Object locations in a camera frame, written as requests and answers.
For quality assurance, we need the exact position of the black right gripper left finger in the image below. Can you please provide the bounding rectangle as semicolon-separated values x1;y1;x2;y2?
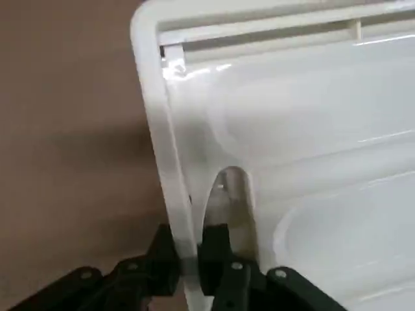
9;222;183;311

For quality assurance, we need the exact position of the white folding storage box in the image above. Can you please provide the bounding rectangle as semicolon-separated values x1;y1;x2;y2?
129;0;415;311

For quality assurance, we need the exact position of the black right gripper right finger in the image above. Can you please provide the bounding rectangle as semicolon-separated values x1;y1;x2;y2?
197;222;348;311

